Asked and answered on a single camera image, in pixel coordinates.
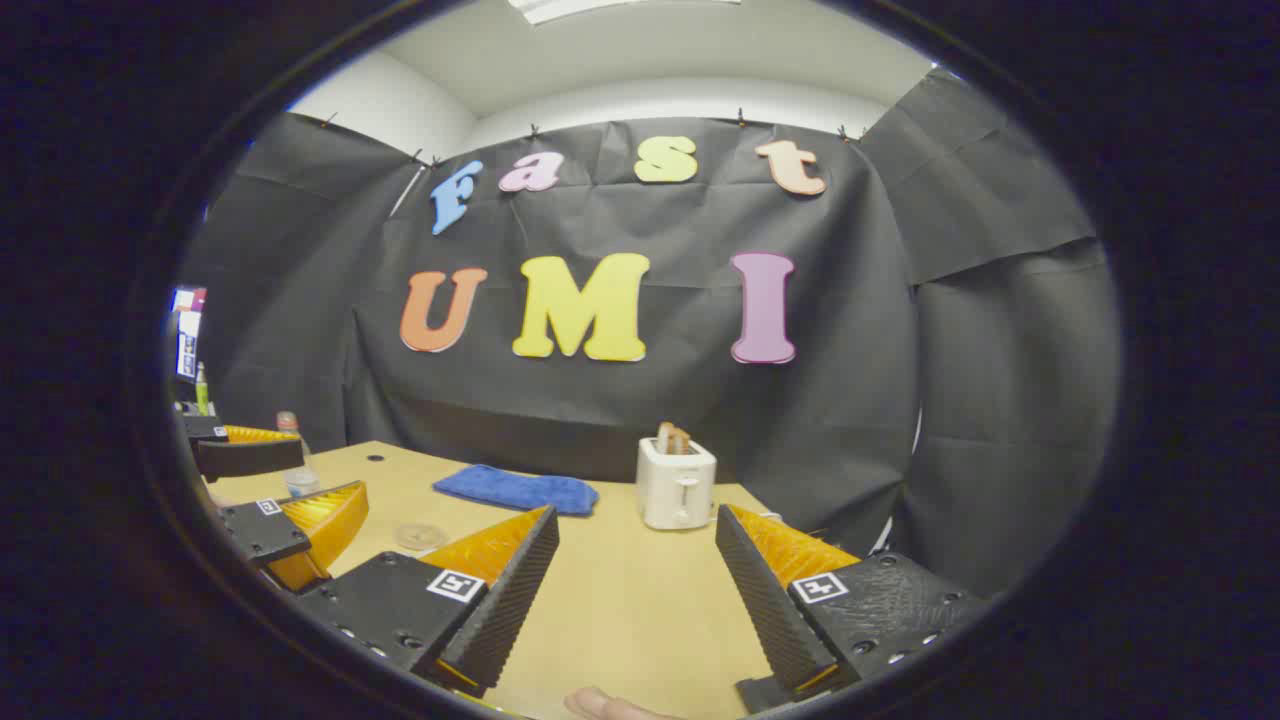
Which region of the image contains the clear plastic water bottle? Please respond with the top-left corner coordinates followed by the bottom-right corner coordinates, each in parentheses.
top-left (275, 410), bottom-right (322, 499)

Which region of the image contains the blue towel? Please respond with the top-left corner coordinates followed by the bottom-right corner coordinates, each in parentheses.
top-left (432, 464), bottom-right (601, 518)

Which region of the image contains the ceiling light panel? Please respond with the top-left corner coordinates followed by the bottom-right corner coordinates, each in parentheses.
top-left (508, 0), bottom-right (743, 25)

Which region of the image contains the computer monitor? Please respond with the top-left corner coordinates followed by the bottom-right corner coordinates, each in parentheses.
top-left (172, 286), bottom-right (209, 383)

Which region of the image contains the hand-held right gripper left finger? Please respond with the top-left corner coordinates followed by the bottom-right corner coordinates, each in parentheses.
top-left (298, 505), bottom-right (561, 699)

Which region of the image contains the white toaster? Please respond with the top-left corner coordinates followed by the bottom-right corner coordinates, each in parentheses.
top-left (636, 437), bottom-right (718, 532)

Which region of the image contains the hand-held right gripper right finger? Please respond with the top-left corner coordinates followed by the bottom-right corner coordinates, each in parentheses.
top-left (714, 504), bottom-right (993, 714)

